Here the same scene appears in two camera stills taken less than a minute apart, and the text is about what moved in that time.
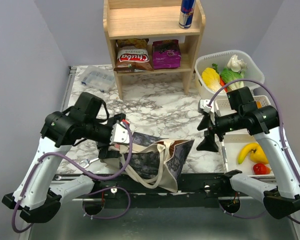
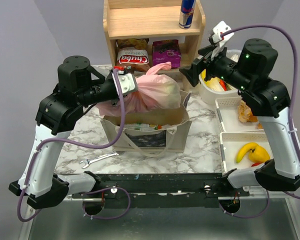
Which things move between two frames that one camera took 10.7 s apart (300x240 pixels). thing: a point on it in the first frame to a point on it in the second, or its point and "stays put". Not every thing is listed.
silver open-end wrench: (88, 162) stays put
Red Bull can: (187, 8) stays put
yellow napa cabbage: (211, 79) stays put
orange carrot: (222, 83) stays put
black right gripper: (209, 143) to (211, 54)
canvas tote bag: (154, 162) to (152, 133)
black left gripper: (104, 151) to (111, 77)
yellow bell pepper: (258, 155) stays put
